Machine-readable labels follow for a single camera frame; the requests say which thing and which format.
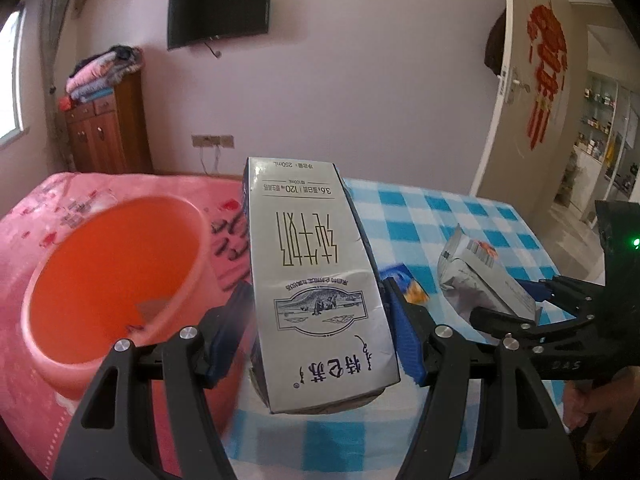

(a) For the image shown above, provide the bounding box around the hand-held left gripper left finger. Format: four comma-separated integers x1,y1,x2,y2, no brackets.
50,280,258,480

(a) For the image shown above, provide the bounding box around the grey white plastic bag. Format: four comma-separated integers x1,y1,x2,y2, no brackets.
436,225,543,326

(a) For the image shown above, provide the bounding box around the window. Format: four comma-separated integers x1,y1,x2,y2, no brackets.
0,2,26,148

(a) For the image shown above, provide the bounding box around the orange plastic basin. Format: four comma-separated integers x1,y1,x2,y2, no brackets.
21,195,251,403

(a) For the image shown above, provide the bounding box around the brown wooden cabinet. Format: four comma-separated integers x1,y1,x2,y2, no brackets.
62,71,153,175

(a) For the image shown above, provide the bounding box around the person's right hand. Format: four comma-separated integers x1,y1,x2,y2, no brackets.
564,382,621,433

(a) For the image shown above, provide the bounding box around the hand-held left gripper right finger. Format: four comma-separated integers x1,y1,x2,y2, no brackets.
381,276,581,480

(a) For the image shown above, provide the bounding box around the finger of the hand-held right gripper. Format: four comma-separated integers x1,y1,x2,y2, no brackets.
469,306,598,358
520,274,608,311

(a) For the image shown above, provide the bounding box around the white door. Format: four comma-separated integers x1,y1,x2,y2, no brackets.
472,0,591,211

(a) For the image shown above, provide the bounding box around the black wall television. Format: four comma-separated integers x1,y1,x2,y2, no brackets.
166,0,273,51

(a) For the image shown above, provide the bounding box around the blue white checkered tablecloth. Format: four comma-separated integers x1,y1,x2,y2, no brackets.
220,177,568,480

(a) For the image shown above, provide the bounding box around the dark hanging bag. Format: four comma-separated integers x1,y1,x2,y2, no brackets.
482,14,508,78

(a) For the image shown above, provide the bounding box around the silver and blue milk carton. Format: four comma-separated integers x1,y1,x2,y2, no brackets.
242,156,402,415

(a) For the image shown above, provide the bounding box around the pink printed blanket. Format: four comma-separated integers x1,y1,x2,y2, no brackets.
0,171,251,480

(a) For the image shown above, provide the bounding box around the metal door handle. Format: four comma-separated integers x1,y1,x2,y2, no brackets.
497,66,531,106

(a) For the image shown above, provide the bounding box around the white kitchen cabinet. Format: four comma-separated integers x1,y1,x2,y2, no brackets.
570,75,640,221

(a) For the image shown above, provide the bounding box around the red knot door decoration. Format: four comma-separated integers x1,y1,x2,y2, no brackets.
525,2,568,151

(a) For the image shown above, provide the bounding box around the small blue carton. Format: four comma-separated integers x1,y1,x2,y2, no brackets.
379,262,431,306

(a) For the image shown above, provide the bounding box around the stack of folded blankets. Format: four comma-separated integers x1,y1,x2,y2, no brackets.
59,45,146,111

